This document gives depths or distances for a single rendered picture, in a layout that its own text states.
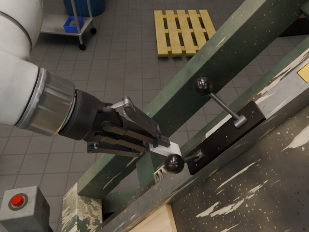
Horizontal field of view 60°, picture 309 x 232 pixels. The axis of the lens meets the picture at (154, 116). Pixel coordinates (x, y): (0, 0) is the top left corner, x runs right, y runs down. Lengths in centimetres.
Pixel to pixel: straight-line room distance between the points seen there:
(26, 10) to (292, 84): 46
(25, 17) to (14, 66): 11
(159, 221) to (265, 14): 55
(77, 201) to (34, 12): 75
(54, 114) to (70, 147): 207
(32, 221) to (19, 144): 157
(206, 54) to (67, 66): 277
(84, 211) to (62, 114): 72
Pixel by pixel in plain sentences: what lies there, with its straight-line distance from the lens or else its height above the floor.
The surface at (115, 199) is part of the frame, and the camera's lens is 119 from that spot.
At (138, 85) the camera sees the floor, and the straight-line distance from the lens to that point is 293.
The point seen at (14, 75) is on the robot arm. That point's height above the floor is 164.
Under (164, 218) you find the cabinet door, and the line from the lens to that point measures 69.
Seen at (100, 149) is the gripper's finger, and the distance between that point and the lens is 48.
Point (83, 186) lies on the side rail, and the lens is 105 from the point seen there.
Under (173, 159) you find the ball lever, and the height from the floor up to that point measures 143.
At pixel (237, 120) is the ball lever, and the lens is 55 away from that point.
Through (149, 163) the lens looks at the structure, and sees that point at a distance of 87.
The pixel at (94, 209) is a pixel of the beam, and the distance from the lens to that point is 110.
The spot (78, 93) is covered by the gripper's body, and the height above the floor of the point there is 157.
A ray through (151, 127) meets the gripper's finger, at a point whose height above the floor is 150.
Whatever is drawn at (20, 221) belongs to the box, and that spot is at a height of 90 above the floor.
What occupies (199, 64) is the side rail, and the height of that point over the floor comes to 143.
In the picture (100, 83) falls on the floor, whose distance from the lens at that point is 302.
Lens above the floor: 183
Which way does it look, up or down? 45 degrees down
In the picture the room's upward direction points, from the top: straight up
